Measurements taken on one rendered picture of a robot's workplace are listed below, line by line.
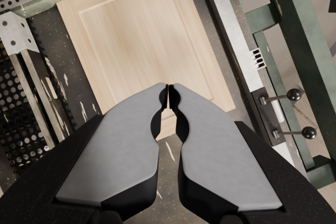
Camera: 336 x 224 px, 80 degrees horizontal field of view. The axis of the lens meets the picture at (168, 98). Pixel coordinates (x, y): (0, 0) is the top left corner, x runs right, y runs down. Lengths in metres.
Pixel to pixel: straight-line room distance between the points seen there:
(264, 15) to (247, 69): 0.24
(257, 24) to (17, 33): 0.82
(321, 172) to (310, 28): 0.54
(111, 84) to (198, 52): 0.32
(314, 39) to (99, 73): 0.73
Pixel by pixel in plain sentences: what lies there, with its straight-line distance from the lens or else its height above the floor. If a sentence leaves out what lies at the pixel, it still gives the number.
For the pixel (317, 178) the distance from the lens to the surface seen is 1.01.
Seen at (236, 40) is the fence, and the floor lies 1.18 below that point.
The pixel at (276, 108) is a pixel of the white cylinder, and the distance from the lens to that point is 0.80.
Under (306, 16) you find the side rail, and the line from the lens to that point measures 0.86.
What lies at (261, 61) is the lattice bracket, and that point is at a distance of 0.78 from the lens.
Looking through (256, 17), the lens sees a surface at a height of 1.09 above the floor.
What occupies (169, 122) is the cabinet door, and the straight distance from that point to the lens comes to 0.71.
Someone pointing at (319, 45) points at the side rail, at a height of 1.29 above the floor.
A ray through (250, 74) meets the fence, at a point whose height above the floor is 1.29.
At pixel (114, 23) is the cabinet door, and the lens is 0.76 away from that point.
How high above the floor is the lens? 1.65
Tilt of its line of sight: 35 degrees down
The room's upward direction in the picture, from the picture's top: 157 degrees clockwise
